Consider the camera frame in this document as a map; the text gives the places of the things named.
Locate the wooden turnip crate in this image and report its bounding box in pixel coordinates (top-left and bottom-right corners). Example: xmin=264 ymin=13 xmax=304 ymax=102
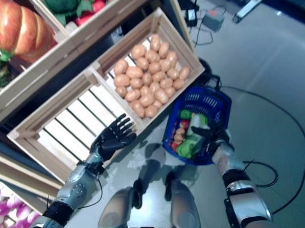
xmin=0 ymin=175 xmax=51 ymax=228

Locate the grey power box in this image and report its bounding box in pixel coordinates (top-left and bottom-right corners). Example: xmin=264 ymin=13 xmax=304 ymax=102
xmin=202 ymin=8 xmax=227 ymax=32

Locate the silver left robot leg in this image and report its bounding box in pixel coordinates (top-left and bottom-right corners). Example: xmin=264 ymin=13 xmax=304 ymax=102
xmin=94 ymin=180 xmax=145 ymax=228

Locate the wooden carrot crate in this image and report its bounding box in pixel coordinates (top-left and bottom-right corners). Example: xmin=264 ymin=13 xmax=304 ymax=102
xmin=31 ymin=0 xmax=171 ymax=64

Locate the dark green broccoli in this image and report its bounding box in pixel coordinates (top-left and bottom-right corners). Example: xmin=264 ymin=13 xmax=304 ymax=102
xmin=43 ymin=0 xmax=97 ymax=26

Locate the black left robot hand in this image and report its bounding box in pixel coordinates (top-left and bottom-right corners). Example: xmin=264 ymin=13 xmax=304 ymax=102
xmin=95 ymin=113 xmax=139 ymax=162

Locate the napa cabbage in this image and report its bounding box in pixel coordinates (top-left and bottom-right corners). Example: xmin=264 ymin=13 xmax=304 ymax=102
xmin=174 ymin=112 xmax=210 ymax=159

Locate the black power adapter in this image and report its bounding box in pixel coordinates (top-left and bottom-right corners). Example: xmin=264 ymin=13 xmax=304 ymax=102
xmin=185 ymin=7 xmax=198 ymax=22

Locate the purple white turnip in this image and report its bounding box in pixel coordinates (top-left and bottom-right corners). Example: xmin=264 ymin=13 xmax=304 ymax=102
xmin=14 ymin=218 xmax=30 ymax=228
xmin=0 ymin=202 xmax=10 ymax=216
xmin=6 ymin=196 xmax=22 ymax=209
xmin=27 ymin=211 xmax=41 ymax=225
xmin=15 ymin=205 xmax=31 ymax=219

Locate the wooden potato crate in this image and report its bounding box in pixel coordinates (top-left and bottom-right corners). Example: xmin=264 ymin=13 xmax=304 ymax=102
xmin=87 ymin=6 xmax=209 ymax=131

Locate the green bell pepper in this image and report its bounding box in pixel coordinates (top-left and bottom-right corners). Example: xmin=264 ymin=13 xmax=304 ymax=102
xmin=179 ymin=109 xmax=192 ymax=121

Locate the large wooden display shelf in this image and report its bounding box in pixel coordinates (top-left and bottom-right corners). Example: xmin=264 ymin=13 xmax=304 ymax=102
xmin=0 ymin=0 xmax=203 ymax=204

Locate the small orange pumpkin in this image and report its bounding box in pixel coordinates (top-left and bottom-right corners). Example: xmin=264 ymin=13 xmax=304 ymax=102
xmin=0 ymin=0 xmax=58 ymax=65

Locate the red-orange carrot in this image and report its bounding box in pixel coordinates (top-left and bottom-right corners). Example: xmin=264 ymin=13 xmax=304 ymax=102
xmin=75 ymin=14 xmax=95 ymax=27
xmin=91 ymin=0 xmax=107 ymax=13

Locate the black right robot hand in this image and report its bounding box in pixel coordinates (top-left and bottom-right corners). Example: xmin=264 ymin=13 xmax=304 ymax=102
xmin=191 ymin=124 xmax=230 ymax=151

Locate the wide wooden pumpkin crate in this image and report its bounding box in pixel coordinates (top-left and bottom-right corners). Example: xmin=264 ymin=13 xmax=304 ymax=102
xmin=0 ymin=0 xmax=78 ymax=130

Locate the blue plastic shopping basket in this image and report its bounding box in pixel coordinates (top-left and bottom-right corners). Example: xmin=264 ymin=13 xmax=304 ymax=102
xmin=158 ymin=83 xmax=235 ymax=168

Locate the white standing desk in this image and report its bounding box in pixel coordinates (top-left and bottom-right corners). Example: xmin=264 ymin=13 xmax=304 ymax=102
xmin=232 ymin=0 xmax=270 ymax=24

